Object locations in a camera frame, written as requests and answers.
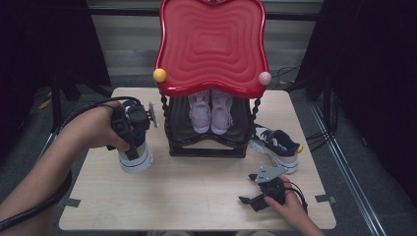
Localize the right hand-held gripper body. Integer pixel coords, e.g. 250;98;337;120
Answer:
255;165;287;205

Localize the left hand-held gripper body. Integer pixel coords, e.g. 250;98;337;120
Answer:
111;101;159;147

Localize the navy and white sneaker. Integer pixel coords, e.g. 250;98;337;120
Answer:
117;98;154;174
248;123;304;175

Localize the purple sandal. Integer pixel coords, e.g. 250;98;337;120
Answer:
188;89;211;135
210;88;234;136

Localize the red and black shoe rack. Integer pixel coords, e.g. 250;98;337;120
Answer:
152;0;273;159

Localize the person's right hand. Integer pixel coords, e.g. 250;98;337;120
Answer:
264;175;316;229

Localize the person's left hand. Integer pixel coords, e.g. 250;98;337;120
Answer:
60;101;131;152

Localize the grey tape strip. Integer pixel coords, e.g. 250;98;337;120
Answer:
63;197;82;208
315;194;338;205

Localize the black metal stand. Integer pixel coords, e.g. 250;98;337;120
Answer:
48;73;114;134

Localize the black curtain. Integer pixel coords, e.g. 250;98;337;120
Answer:
294;0;417;205
0;0;112;158

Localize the right hand-held gripper cable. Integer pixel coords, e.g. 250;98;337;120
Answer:
284;181;309;214

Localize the hand-held gripper cable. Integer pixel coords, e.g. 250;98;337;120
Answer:
284;181;309;214
0;95;143;232

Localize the metal floor rail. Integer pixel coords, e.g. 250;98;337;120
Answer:
309;102;387;236
40;107;78;158

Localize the black floor cable bundle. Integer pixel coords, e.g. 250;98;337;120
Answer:
304;87;340;153

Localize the thin black cable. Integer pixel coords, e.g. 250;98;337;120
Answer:
269;63;303;91

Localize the left hand-held gripper cable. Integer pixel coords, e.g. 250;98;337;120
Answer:
0;95;143;232

